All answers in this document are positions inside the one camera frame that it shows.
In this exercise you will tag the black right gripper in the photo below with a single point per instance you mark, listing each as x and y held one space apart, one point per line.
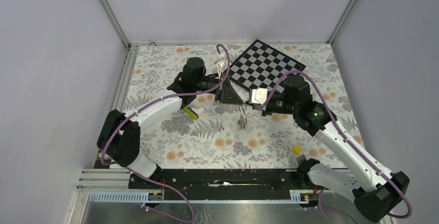
265 112

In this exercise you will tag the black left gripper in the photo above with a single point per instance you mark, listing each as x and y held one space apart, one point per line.
227 94

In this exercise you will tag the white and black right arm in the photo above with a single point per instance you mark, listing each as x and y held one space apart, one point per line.
373 188

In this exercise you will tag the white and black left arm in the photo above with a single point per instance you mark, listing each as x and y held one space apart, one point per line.
121 132

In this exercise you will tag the floral patterned table mat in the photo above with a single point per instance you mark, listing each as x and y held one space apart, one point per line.
215 139

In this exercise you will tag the black and white chessboard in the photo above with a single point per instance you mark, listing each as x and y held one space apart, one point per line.
261 66

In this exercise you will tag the yellow cube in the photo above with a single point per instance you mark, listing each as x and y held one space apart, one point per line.
296 150

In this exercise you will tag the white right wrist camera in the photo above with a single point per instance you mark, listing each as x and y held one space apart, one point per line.
257 98

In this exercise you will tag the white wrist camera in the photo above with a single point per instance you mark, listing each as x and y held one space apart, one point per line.
257 98
221 65

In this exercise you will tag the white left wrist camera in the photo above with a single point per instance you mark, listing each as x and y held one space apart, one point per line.
221 65

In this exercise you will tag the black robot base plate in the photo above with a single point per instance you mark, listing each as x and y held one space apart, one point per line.
229 185

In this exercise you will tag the aluminium frame rails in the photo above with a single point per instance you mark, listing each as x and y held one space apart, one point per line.
95 50

